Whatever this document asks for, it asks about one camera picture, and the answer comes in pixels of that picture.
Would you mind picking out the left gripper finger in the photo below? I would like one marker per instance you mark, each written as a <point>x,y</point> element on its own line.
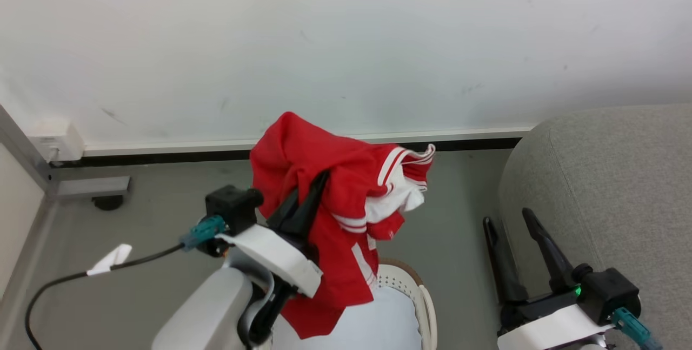
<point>282,213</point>
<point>308,212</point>

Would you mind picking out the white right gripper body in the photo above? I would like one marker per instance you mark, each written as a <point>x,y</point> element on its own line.
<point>546,328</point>

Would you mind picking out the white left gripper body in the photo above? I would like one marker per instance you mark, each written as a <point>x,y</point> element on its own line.
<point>273,255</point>

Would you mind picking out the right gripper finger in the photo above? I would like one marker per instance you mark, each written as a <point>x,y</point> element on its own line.
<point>503,258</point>
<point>549,252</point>

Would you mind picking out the red white-striped sports garment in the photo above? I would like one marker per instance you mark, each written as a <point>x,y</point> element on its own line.
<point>303,144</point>

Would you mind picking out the grey-white left robot arm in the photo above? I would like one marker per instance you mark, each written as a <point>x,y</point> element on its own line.
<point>205,312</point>

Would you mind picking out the white perforated laundry basket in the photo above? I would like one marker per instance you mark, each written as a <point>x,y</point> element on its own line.
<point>416,296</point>

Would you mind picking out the grey fabric sofa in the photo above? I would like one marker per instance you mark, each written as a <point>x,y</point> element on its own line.
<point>611,187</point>

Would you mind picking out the black caster wheel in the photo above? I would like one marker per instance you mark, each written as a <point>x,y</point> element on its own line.
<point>108,202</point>

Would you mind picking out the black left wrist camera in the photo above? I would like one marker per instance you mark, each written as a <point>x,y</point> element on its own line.
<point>232,206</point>

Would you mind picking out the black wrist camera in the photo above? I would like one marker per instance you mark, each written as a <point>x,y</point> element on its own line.
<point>611,293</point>
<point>232,206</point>

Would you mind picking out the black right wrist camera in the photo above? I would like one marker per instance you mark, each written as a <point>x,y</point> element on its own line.
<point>611,293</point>

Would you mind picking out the white wall skirting strip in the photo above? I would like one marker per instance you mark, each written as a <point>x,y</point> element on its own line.
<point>216,145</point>

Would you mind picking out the grey metal frame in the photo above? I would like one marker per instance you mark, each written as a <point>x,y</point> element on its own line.
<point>81,185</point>

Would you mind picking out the white wall socket box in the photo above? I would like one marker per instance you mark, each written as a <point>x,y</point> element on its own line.
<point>57,139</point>

